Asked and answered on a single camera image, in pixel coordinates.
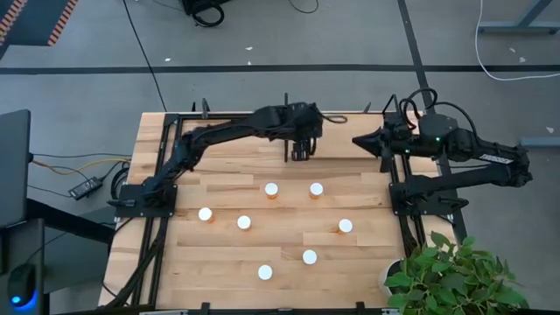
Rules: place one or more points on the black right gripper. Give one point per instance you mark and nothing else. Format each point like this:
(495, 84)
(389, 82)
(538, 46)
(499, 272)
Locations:
(394, 140)

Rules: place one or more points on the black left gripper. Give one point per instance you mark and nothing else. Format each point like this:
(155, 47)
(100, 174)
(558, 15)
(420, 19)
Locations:
(306, 122)

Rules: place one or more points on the orange medicine bottle white cap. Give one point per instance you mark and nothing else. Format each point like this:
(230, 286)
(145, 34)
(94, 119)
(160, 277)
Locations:
(345, 226)
(310, 257)
(205, 214)
(265, 272)
(244, 222)
(271, 189)
(316, 189)

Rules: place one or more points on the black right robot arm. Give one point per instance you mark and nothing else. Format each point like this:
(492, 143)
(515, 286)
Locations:
(481, 151)

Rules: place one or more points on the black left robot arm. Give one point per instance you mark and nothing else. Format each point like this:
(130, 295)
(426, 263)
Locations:
(219, 131)

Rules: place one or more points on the white plant pot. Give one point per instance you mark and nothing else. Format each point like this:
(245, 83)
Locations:
(387, 273)

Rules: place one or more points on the green leafy plant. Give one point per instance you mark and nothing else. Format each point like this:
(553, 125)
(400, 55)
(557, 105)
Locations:
(455, 280)

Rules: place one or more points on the grey metal bar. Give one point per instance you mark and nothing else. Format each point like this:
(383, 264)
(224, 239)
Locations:
(540, 142)

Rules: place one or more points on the grey metal table leg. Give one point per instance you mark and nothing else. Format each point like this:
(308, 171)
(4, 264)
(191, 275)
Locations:
(516, 27)

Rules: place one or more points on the black power adapter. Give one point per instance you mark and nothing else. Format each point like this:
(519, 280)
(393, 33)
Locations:
(85, 188)

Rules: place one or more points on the dark grey monitor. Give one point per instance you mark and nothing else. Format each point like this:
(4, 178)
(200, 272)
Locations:
(13, 166)

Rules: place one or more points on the black side desk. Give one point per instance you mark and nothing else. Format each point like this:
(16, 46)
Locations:
(26, 245)

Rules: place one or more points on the dark mat orange striped edge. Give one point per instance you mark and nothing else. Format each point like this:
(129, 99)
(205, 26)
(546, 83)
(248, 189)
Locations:
(35, 22)

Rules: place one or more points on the black computer mouse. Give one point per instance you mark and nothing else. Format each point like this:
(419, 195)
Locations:
(21, 284)

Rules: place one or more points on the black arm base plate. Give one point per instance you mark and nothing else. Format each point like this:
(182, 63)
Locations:
(166, 210)
(433, 205)

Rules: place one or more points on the black aluminium table frame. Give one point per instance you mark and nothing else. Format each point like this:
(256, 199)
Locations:
(197, 116)

